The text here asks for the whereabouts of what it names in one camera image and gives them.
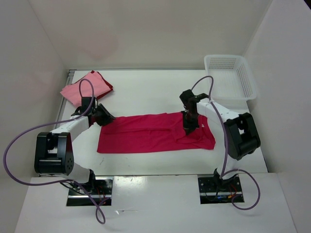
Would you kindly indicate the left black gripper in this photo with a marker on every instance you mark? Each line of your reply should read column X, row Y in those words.
column 108, row 117

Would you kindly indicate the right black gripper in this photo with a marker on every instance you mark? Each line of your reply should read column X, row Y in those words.
column 189, row 127

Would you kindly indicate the magenta t-shirt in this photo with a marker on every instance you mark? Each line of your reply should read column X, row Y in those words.
column 153, row 133

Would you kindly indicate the dark red t-shirt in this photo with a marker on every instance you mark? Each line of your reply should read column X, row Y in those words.
column 102, row 86

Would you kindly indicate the pink t-shirt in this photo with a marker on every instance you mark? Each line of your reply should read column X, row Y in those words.
column 73, row 95

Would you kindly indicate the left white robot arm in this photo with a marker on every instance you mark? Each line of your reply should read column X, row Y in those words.
column 54, row 151

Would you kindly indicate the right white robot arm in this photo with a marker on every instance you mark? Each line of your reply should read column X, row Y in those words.
column 240, row 133

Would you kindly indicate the white plastic basket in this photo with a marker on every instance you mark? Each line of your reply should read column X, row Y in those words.
column 233, row 78

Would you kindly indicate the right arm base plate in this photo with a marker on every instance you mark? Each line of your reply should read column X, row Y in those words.
column 211, row 194

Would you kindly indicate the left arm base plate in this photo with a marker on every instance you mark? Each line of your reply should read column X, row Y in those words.
column 99, row 189

